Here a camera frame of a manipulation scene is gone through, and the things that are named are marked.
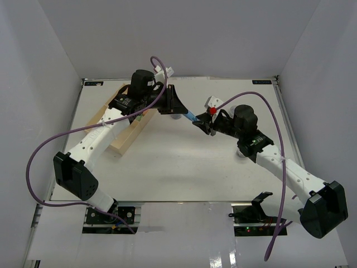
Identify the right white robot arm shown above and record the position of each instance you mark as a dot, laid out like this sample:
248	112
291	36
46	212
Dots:
319	206

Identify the right black corner label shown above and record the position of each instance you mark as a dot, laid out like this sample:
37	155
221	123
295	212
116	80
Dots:
262	82

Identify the left black corner label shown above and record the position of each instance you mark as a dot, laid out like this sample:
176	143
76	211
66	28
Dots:
93	83

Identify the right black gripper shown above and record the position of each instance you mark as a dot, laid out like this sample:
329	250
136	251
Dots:
204	124

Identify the green correction tape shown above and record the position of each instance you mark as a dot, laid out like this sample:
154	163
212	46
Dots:
138	118

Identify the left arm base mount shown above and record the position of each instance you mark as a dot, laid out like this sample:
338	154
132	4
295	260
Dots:
123	222

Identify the black corner label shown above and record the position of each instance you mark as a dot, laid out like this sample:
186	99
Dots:
262	82
93	83

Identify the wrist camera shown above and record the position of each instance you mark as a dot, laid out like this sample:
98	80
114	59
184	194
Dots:
160	76
212	105

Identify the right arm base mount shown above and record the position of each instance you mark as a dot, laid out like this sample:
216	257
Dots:
249	220

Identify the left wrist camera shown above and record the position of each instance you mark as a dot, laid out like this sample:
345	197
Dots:
160	76

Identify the paperclip jar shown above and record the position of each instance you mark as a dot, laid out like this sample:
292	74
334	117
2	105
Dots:
241	155
176	116

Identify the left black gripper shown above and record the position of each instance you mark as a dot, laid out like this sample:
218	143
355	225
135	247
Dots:
174	105

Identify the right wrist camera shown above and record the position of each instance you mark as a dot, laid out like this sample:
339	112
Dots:
212	105

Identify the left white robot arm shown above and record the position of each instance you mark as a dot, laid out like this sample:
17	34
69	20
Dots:
73	170

